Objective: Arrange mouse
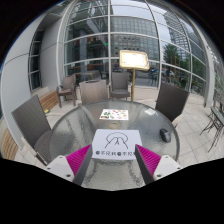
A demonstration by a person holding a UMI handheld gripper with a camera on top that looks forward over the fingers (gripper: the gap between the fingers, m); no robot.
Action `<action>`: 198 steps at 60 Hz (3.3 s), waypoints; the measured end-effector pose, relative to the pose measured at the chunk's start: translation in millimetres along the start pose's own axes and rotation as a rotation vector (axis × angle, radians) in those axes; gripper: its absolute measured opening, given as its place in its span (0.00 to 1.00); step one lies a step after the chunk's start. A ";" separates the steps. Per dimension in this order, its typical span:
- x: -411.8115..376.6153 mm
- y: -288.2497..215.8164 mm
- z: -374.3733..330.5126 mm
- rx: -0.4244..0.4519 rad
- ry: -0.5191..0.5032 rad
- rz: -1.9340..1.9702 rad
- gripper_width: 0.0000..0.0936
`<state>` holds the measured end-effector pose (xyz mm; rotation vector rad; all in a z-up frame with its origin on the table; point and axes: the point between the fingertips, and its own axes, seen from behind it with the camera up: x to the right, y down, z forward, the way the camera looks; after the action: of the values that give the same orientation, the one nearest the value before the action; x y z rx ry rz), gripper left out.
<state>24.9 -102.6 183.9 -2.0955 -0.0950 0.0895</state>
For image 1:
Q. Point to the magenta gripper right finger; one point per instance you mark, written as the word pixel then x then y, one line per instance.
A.
pixel 153 166

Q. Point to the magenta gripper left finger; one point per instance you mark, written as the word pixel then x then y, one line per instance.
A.
pixel 72 167

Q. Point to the black computer mouse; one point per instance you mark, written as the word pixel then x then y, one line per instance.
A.
pixel 165 135

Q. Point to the white printed mouse pad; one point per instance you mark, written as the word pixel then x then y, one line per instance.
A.
pixel 111 144

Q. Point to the round glass patio table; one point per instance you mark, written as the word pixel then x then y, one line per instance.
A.
pixel 77 128

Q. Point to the round brass table ornament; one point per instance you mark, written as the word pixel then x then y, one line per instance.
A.
pixel 113 125

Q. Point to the colourful picture menu card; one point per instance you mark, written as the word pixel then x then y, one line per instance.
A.
pixel 114 114

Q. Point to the grey wicker chair right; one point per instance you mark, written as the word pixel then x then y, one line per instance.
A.
pixel 171 102

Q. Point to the grey wicker chair left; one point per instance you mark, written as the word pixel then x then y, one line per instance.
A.
pixel 33 124

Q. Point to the grey wicker chair behind table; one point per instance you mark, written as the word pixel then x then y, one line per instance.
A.
pixel 93 91

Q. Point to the grey wicker armchair far left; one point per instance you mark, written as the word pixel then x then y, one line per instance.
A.
pixel 68 87

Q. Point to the grey wicker armchair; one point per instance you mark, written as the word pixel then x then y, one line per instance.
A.
pixel 68 87
pixel 119 85

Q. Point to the grey wicker armchair far centre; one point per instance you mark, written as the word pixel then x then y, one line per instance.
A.
pixel 119 85

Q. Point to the gold menu display stand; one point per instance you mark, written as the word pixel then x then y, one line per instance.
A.
pixel 134 60

